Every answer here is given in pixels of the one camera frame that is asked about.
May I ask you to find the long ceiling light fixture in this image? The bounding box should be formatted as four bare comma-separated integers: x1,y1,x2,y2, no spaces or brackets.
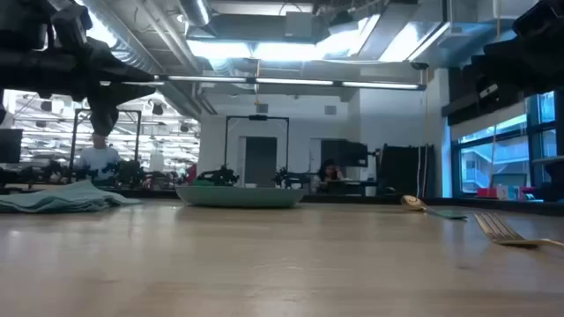
100,74,427,92

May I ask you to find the gold spoon with green handle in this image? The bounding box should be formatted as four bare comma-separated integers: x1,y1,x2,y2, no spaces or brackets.
399,195,468,221

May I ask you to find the black table edge rail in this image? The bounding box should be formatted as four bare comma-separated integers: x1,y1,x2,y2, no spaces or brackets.
100,188,564,217

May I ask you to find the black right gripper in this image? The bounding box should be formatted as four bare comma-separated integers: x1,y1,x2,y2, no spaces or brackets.
471,0,564,92

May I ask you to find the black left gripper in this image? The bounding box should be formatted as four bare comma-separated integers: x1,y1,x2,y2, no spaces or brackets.
0,39,157,138

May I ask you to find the black metal rig frame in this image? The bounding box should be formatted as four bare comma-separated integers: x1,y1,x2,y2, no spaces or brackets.
70,108,143,173
224,114,291,178

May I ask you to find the black tall cabinet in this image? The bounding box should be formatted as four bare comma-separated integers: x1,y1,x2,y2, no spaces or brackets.
377,144,435,197

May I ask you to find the grey door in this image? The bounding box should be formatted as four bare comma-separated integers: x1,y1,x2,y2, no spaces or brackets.
243,136,278,188

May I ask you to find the black computer monitor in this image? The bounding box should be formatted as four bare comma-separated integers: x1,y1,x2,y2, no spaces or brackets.
0,129,23,164
320,139,369,169

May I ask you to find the gold fork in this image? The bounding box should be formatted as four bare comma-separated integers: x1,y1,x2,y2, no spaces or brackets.
473,212,564,248

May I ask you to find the standing person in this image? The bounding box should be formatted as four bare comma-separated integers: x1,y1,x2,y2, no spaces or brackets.
77,131,122,181

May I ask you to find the green round plate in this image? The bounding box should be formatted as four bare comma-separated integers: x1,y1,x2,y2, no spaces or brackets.
174,184,308,210

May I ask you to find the silver ventilation duct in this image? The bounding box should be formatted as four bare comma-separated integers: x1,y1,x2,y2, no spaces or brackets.
178,0,212,27

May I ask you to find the seated person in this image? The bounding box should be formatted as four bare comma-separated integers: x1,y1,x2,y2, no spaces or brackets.
310,158,347,195

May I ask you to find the teal folded cloth napkin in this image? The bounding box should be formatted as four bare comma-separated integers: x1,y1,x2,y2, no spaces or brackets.
0,179,142,215

